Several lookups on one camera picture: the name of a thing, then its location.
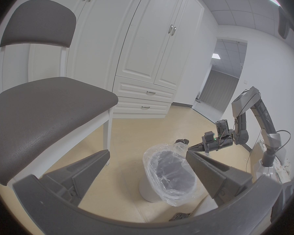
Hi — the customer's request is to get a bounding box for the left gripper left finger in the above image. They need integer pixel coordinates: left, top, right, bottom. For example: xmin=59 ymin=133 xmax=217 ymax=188
xmin=43 ymin=149 xmax=111 ymax=207

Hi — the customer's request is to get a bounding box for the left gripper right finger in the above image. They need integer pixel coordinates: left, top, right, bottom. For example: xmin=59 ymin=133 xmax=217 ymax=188
xmin=186 ymin=149 xmax=254 ymax=207

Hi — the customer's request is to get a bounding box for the clear plastic bag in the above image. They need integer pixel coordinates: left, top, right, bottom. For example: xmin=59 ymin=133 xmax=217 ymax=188
xmin=143 ymin=142 xmax=199 ymax=207

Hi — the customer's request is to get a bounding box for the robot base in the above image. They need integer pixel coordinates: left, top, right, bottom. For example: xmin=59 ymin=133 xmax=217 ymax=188
xmin=169 ymin=141 xmax=294 ymax=223

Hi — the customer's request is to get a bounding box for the grey curtain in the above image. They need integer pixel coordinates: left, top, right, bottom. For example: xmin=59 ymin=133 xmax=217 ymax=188
xmin=200 ymin=70 xmax=240 ymax=112

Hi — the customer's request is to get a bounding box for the white chair dark grey seat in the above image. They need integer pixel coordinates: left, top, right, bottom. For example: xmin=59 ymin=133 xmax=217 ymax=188
xmin=0 ymin=0 xmax=119 ymax=187

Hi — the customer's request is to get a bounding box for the white wardrobe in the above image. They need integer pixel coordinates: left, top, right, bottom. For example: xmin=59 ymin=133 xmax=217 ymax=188
xmin=28 ymin=0 xmax=205 ymax=119

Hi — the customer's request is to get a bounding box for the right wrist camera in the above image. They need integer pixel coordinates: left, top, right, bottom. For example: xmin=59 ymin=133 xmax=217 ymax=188
xmin=202 ymin=131 xmax=215 ymax=144

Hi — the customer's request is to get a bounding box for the black cable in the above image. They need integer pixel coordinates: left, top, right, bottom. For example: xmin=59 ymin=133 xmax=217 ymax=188
xmin=276 ymin=130 xmax=291 ymax=147

